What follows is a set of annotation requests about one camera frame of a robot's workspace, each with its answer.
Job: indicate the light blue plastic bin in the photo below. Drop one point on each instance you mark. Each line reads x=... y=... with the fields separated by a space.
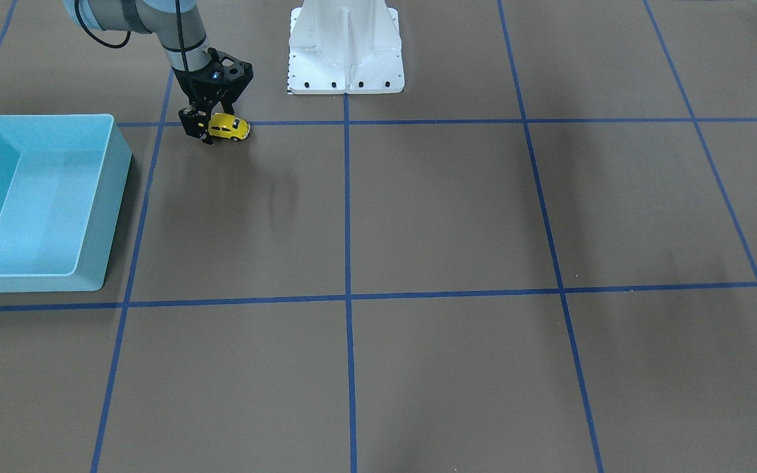
x=62 y=180

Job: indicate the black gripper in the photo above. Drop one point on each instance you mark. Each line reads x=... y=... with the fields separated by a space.
x=192 y=87

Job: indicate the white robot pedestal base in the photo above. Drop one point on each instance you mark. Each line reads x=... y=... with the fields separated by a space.
x=345 y=47

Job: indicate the yellow beetle toy car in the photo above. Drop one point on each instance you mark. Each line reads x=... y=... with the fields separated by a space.
x=228 y=127

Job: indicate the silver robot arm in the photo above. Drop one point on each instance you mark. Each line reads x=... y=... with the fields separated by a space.
x=177 y=24

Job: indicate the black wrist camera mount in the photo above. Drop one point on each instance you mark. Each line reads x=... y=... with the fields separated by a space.
x=228 y=70

